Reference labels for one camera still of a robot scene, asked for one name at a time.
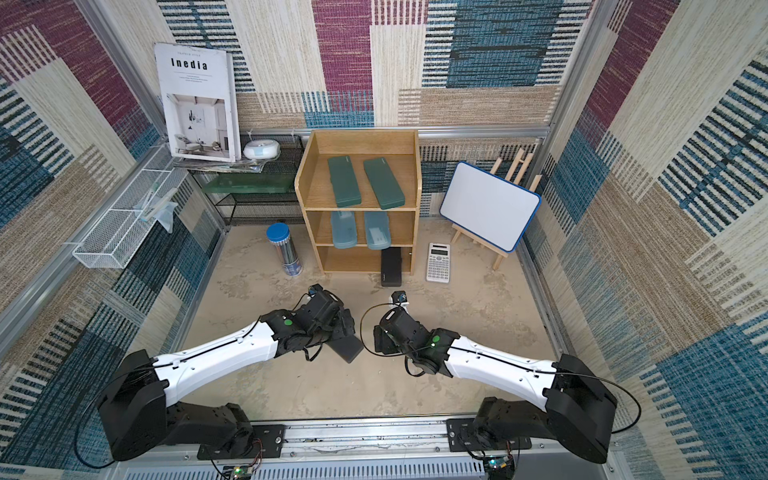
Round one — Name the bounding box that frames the white calculator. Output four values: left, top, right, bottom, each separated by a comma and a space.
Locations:
426, 243, 451, 284

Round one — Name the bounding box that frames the black pencil case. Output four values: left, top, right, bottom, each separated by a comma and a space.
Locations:
327, 335, 364, 364
380, 247, 402, 287

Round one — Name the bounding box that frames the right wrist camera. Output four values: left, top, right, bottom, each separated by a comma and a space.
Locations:
391, 290, 409, 308

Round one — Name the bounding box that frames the blue-framed whiteboard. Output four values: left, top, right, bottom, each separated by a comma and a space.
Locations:
439, 162, 542, 253

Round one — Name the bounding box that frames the dark green pencil case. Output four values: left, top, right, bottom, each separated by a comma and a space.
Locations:
363, 157, 405, 210
328, 156, 362, 207

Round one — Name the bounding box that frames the white wire basket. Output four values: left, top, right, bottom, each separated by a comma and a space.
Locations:
73, 168, 187, 269

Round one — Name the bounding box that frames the Inedia magazine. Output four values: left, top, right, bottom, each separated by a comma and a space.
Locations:
154, 43, 242, 163

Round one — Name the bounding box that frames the white round device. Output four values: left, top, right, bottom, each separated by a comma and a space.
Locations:
243, 139, 281, 161

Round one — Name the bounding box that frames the wooden easel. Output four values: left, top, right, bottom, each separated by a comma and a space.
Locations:
451, 149, 541, 270

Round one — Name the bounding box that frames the light blue pencil case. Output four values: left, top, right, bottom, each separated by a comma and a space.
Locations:
364, 211, 392, 251
330, 211, 357, 250

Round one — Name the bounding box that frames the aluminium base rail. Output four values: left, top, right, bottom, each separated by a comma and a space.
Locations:
101, 415, 620, 479

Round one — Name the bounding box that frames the wooden three-tier shelf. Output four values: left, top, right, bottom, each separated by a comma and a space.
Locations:
295, 129, 422, 275

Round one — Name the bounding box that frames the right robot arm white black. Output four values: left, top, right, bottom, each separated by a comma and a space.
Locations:
373, 306, 618, 464

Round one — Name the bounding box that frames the green tray on rack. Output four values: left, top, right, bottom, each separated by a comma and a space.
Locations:
202, 173, 295, 194

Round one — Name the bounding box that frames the blue-lid metal canister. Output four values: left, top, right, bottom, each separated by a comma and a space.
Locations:
266, 222, 302, 277

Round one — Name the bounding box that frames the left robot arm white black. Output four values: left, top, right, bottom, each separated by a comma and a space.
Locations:
95, 285, 363, 461

